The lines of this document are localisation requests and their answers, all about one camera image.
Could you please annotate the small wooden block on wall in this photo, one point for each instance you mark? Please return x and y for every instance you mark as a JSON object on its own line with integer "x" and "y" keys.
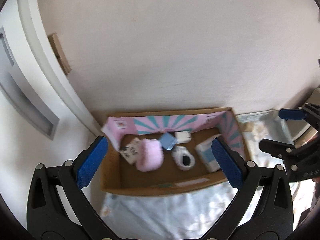
{"x": 59, "y": 53}

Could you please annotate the open cardboard box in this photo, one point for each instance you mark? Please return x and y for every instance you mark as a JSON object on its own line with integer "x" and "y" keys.
{"x": 166, "y": 152}

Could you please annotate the black white floral pouch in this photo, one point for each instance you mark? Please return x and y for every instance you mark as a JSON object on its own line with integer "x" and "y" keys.
{"x": 131, "y": 151}

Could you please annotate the small white cube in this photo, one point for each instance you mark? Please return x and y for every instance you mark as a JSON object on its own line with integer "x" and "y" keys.
{"x": 182, "y": 137}

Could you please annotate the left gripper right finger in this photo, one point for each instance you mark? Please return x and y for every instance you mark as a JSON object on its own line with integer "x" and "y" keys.
{"x": 262, "y": 207}

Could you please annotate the white blue Super Deer box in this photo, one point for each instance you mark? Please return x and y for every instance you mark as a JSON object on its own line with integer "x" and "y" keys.
{"x": 204, "y": 151}

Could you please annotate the small wooden cylinder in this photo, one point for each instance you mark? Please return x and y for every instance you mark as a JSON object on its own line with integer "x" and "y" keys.
{"x": 248, "y": 126}

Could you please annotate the white door with handle recess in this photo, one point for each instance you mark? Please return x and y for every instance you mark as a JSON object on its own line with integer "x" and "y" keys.
{"x": 42, "y": 119}

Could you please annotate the pink fluffy headband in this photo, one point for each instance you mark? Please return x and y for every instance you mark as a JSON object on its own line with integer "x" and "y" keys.
{"x": 150, "y": 156}

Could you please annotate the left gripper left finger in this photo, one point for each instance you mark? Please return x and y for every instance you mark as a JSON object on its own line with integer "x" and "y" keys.
{"x": 57, "y": 207}

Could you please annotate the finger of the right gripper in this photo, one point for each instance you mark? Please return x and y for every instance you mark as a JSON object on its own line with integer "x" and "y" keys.
{"x": 292, "y": 114}
{"x": 277, "y": 149}

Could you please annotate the small blue box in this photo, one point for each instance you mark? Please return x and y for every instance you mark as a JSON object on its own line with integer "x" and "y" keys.
{"x": 167, "y": 141}

